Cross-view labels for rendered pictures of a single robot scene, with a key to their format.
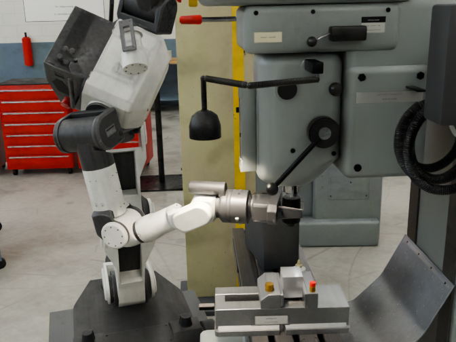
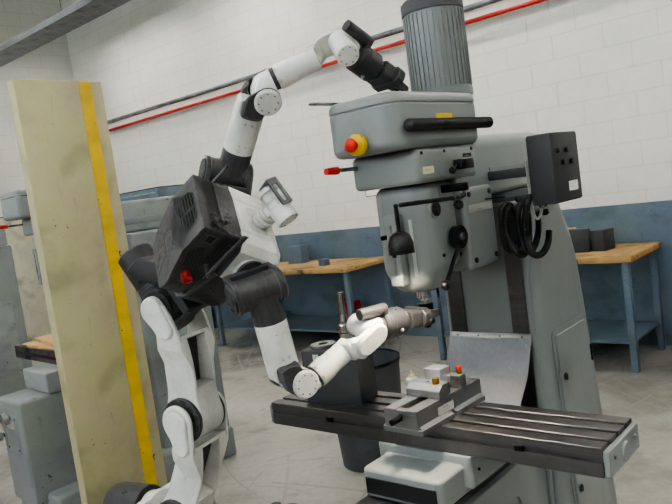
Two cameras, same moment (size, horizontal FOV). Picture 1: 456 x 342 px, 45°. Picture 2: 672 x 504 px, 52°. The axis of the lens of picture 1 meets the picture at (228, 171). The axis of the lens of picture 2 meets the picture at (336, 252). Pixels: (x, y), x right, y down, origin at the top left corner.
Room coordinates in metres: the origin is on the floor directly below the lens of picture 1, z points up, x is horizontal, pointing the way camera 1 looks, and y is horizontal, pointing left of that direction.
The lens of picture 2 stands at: (0.02, 1.54, 1.64)
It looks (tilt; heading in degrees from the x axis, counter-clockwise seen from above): 5 degrees down; 314
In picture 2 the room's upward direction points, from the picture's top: 8 degrees counter-clockwise
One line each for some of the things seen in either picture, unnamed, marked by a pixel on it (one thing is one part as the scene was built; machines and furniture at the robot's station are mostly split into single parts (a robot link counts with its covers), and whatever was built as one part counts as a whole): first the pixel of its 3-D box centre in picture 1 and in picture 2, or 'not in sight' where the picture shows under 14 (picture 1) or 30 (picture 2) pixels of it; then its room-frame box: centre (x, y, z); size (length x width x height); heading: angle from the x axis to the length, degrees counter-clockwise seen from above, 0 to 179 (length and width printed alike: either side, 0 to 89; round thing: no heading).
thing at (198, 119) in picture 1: (204, 123); (400, 242); (1.22, 0.05, 1.48); 0.07 x 0.07 x 0.06
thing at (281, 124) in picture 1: (294, 116); (417, 236); (1.33, -0.16, 1.47); 0.21 x 0.19 x 0.32; 3
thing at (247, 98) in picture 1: (247, 127); (397, 250); (1.32, -0.05, 1.44); 0.04 x 0.04 x 0.21; 3
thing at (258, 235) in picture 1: (270, 226); (339, 371); (1.72, -0.14, 1.02); 0.22 x 0.12 x 0.20; 14
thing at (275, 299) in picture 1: (269, 290); (427, 388); (1.32, -0.10, 1.01); 0.12 x 0.06 x 0.04; 1
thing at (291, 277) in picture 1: (291, 281); (437, 376); (1.32, -0.16, 1.03); 0.06 x 0.05 x 0.06; 1
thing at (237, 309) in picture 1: (279, 301); (434, 396); (1.32, -0.13, 0.97); 0.35 x 0.15 x 0.11; 91
